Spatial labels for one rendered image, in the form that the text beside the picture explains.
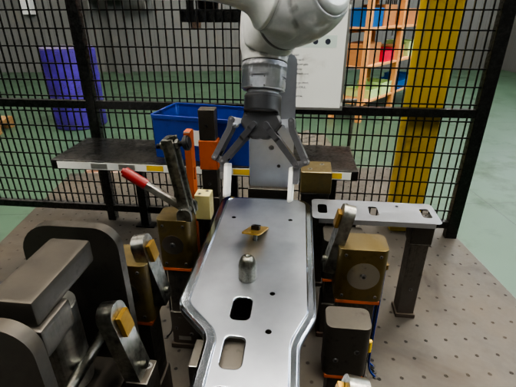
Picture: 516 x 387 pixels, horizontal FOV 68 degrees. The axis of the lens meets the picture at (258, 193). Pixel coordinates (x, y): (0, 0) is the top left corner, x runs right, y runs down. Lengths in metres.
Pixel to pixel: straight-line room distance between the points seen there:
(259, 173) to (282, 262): 0.35
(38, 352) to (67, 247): 0.13
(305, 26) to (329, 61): 0.61
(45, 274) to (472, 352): 0.93
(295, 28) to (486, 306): 0.92
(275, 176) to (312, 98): 0.33
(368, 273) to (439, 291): 0.53
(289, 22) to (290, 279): 0.42
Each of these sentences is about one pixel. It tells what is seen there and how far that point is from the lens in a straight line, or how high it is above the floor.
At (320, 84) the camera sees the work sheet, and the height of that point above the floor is 1.23.
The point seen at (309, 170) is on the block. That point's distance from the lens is 0.99.
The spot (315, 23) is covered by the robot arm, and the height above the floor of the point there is 1.41.
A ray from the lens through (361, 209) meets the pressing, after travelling 0.95.
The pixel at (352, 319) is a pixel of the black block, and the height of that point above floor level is 0.99.
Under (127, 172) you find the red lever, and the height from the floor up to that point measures 1.14.
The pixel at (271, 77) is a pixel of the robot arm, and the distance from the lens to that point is 0.75.
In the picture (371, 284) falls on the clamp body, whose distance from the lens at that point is 0.76.
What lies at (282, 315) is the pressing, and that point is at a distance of 0.63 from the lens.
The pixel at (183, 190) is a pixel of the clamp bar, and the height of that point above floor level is 1.12.
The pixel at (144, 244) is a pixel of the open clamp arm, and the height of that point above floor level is 1.10.
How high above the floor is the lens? 1.43
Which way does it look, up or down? 26 degrees down
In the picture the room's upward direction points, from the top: straight up
